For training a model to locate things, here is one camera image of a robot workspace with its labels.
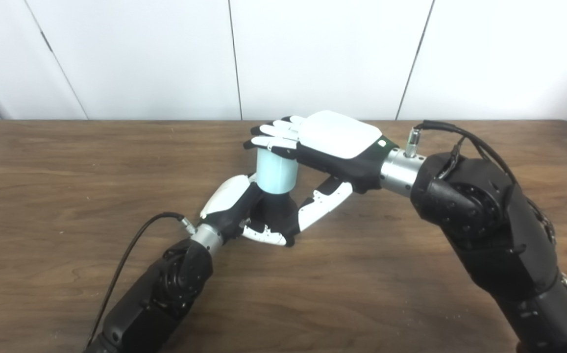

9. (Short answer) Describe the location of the light-blue cylindrical hose piece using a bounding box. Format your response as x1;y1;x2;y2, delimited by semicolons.
255;149;299;195

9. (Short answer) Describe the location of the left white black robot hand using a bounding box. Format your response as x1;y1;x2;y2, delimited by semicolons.
200;173;296;247

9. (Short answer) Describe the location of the black funnel-shaped nozzle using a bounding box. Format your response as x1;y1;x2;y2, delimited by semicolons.
251;189;301;241

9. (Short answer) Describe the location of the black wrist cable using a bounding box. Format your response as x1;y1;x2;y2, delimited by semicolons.
86;212;197;349
406;120;556;241

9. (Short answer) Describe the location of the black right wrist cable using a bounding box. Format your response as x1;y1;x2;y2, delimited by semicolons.
406;120;556;241

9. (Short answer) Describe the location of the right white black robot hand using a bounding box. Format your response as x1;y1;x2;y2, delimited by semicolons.
243;110;399;232

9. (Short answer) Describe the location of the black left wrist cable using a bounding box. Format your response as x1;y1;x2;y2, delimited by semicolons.
86;212;197;349

